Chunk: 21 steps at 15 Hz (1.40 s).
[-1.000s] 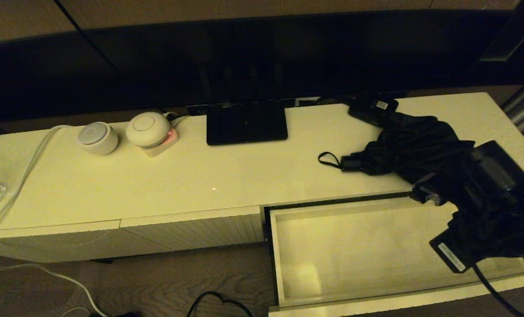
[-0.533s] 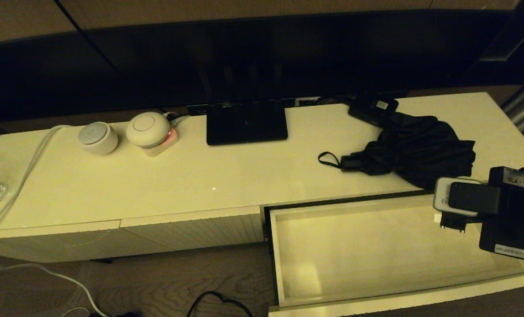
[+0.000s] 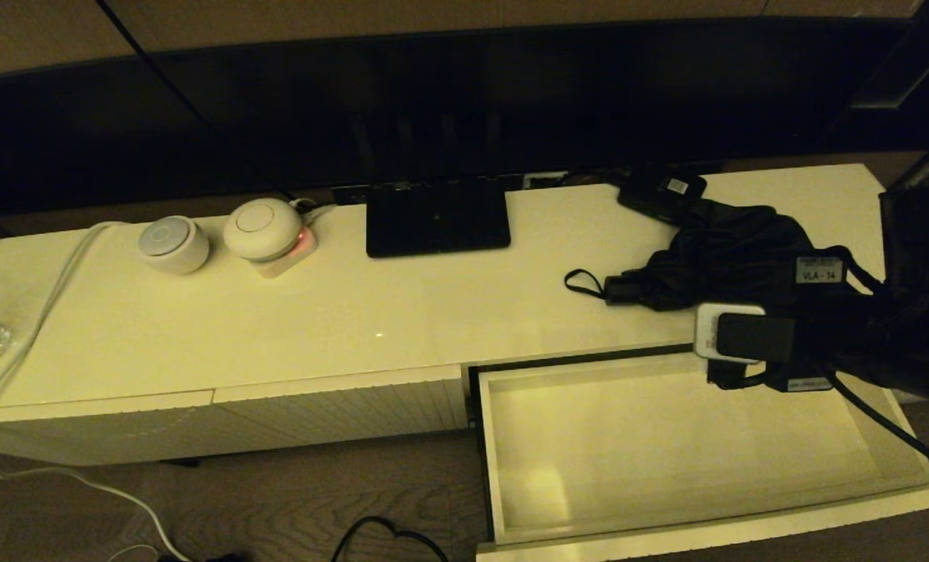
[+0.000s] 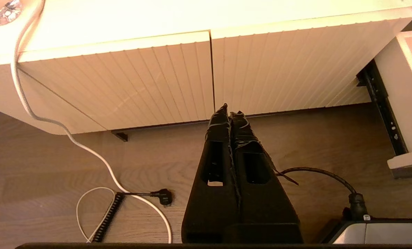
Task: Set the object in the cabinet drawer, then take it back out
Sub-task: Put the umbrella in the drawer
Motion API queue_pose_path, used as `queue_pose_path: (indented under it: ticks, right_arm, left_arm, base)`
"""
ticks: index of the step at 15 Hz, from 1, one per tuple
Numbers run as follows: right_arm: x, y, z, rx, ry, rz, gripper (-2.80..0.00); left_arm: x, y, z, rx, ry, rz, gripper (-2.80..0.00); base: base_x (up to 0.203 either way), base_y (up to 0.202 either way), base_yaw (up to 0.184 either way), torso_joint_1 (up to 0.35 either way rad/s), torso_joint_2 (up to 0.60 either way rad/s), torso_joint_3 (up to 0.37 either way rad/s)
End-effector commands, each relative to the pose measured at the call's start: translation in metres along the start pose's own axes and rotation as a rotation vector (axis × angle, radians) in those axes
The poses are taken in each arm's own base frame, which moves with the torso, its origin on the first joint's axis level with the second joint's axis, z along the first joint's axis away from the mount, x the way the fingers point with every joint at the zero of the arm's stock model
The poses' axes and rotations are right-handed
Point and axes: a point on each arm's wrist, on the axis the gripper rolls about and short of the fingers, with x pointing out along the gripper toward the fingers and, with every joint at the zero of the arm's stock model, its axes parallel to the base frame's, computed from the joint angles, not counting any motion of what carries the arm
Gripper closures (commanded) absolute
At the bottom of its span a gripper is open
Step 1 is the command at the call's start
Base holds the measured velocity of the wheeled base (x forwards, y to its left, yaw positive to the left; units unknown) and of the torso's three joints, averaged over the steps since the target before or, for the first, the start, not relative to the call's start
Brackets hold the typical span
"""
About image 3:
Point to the white cabinet drawer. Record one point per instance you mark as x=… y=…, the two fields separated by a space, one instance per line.
x=652 y=437

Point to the black television base plate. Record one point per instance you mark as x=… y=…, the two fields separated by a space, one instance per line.
x=437 y=222

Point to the white round dome device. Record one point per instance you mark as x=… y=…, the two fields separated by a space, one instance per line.
x=261 y=228

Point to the black umbrella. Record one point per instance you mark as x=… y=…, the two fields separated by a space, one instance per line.
x=714 y=250

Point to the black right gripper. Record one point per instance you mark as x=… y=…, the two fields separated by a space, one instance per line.
x=823 y=336

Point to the white power strip red light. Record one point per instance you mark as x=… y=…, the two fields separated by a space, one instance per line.
x=291 y=264

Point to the white tv cabinet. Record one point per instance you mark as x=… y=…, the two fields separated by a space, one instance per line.
x=433 y=312

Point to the black box with white label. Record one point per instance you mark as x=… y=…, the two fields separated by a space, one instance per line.
x=656 y=193

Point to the large black television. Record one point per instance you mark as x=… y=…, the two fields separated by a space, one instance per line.
x=433 y=101

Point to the white ribbed cabinet front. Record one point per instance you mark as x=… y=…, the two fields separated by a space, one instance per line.
x=339 y=406
x=82 y=433

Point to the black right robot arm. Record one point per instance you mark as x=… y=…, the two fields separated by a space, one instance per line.
x=917 y=250

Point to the dark framed wall panel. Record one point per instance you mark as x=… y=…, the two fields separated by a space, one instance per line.
x=902 y=74

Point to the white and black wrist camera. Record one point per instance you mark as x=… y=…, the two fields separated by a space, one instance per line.
x=726 y=332

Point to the white wall socket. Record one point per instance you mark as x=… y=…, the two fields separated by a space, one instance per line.
x=542 y=181

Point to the white speaker with grey top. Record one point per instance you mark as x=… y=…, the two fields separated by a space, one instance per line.
x=172 y=245

